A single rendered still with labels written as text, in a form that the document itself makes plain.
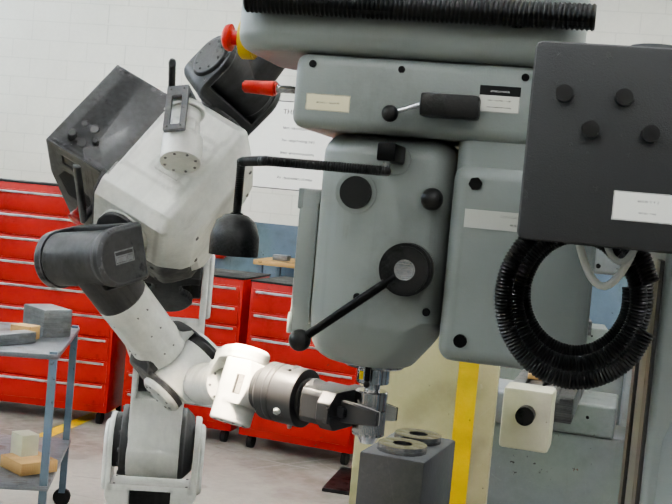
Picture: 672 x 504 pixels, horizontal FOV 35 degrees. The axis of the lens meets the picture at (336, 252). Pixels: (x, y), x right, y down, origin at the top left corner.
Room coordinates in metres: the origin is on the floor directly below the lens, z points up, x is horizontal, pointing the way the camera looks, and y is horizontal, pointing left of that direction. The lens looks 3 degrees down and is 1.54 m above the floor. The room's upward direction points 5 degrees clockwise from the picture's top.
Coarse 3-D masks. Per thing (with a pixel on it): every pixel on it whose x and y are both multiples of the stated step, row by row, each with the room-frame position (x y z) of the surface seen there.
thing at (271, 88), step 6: (246, 84) 1.68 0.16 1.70; (252, 84) 1.68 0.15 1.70; (258, 84) 1.67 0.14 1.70; (264, 84) 1.67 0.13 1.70; (270, 84) 1.67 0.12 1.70; (276, 84) 1.67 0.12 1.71; (246, 90) 1.68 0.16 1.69; (252, 90) 1.68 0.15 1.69; (258, 90) 1.67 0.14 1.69; (264, 90) 1.67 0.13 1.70; (270, 90) 1.67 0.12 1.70; (276, 90) 1.67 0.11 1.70; (282, 90) 1.67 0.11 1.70; (288, 90) 1.67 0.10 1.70; (294, 90) 1.67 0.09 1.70
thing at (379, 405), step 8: (360, 400) 1.52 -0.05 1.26; (368, 400) 1.51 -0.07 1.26; (376, 400) 1.51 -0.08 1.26; (384, 400) 1.52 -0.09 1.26; (376, 408) 1.51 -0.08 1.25; (384, 408) 1.52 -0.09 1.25; (384, 416) 1.53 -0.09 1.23; (352, 424) 1.54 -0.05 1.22; (384, 424) 1.53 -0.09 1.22; (352, 432) 1.53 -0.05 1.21; (360, 432) 1.52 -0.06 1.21; (368, 432) 1.51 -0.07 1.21; (376, 432) 1.52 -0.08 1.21
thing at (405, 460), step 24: (408, 432) 2.02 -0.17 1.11; (432, 432) 2.04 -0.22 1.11; (360, 456) 1.89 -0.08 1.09; (384, 456) 1.87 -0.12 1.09; (408, 456) 1.88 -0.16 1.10; (432, 456) 1.90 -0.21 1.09; (360, 480) 1.89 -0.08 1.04; (384, 480) 1.87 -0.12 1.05; (408, 480) 1.85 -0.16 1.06; (432, 480) 1.91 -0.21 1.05
